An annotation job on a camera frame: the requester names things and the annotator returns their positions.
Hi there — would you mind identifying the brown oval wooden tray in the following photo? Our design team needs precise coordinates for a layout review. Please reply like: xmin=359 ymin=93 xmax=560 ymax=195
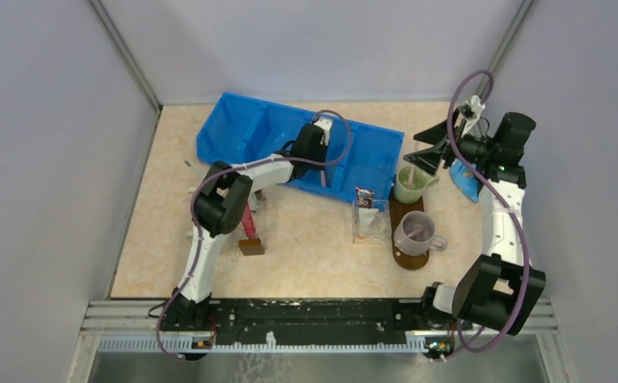
xmin=388 ymin=191 xmax=430 ymax=270

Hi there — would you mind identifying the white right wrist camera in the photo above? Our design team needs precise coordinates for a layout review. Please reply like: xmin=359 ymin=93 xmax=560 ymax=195
xmin=458 ymin=95 xmax=485 ymax=136

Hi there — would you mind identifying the white tube orange cap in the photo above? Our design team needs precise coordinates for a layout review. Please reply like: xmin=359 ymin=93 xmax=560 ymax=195
xmin=356 ymin=207 xmax=379 ymax=240

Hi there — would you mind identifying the clear textured acrylic tray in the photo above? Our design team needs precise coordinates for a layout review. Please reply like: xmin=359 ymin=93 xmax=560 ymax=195
xmin=352 ymin=199 xmax=391 ymax=245

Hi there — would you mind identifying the green ceramic mug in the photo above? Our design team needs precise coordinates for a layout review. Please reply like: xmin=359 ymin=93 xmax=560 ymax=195
xmin=393 ymin=165 xmax=439 ymax=204

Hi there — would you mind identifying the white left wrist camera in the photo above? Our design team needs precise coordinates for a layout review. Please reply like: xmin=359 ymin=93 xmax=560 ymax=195
xmin=313 ymin=117 xmax=333 ymax=147

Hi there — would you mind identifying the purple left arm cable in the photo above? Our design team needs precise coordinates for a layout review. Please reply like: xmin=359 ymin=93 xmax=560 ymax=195
xmin=155 ymin=109 xmax=355 ymax=361

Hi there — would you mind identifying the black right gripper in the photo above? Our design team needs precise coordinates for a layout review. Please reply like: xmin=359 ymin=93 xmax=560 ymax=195
xmin=403 ymin=109 xmax=496 ymax=176

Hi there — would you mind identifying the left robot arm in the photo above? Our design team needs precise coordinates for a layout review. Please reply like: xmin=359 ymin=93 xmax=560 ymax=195
xmin=161 ymin=117 xmax=333 ymax=330

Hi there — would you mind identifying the clear holder with wooden ends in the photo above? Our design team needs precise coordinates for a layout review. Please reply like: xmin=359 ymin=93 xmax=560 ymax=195
xmin=238 ymin=190 xmax=266 ymax=256

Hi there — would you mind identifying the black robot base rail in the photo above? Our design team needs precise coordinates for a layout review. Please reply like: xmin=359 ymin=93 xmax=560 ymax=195
xmin=154 ymin=288 xmax=459 ymax=350

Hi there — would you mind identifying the blue crumpled cloth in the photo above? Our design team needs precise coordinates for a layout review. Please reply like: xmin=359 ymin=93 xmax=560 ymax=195
xmin=449 ymin=160 xmax=482 ymax=203

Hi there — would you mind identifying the blue divided storage bin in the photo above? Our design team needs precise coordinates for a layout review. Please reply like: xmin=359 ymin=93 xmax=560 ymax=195
xmin=195 ymin=93 xmax=404 ymax=203

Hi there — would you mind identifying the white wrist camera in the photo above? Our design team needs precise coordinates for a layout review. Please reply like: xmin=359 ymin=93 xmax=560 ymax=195
xmin=458 ymin=95 xmax=485 ymax=136
xmin=313 ymin=117 xmax=333 ymax=147

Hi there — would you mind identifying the light pink toothbrush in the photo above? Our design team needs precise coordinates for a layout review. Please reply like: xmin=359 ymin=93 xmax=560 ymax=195
xmin=396 ymin=227 xmax=425 ymax=243

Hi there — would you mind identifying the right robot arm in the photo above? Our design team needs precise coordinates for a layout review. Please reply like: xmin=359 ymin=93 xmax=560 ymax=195
xmin=404 ymin=111 xmax=546 ymax=335

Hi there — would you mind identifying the grey ceramic mug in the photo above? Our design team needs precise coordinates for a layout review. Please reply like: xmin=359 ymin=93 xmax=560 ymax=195
xmin=393 ymin=211 xmax=448 ymax=256

